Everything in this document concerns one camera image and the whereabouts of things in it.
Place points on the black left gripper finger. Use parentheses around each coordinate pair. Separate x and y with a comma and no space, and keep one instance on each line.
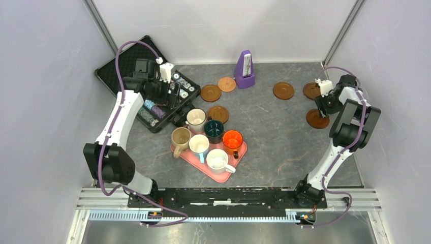
(180,116)
(173,95)

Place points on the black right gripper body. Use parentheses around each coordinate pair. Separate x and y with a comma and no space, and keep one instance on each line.
(331,104)

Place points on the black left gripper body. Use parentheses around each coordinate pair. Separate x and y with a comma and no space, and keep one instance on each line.
(160,90)

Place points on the brown wooden coaster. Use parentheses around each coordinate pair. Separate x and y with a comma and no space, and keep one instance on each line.
(315,120)
(210,93)
(218,113)
(283,90)
(311,90)

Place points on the woven rattan coaster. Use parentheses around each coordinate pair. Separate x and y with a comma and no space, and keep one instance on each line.
(226,84)

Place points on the orange mug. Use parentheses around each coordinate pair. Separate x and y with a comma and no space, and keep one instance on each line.
(232,142)

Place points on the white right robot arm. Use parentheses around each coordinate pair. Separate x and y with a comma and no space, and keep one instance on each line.
(352,129)

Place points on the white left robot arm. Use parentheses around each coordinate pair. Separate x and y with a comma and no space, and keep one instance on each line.
(107,158)

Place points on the white ribbed black-rimmed mug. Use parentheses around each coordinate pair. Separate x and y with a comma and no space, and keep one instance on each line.
(196,120)

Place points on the purple poker chip stack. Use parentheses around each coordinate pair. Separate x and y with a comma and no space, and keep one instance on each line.
(158,111)

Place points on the beige mug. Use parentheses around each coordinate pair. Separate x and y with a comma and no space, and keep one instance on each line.
(180,138)

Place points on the light blue poker chip stack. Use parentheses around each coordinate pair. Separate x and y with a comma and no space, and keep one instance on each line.
(149,104)

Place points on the green poker chip stack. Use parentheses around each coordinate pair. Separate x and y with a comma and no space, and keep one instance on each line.
(152,121)

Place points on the black poker chip case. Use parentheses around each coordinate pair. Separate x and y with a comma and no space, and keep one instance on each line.
(147,49)

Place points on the dark green mug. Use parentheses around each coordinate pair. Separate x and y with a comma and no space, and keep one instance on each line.
(214,131)

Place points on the purple metronome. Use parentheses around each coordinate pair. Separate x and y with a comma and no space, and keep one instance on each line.
(244,75)

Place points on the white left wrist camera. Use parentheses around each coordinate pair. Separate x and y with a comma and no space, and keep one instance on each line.
(165,70)

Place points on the white mug blue handle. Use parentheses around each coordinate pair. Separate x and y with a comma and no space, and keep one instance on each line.
(199,145)

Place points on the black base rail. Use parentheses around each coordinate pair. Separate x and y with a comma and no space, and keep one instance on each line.
(234,202)

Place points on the aluminium frame rail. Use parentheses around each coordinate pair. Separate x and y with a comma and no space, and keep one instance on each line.
(115,208)

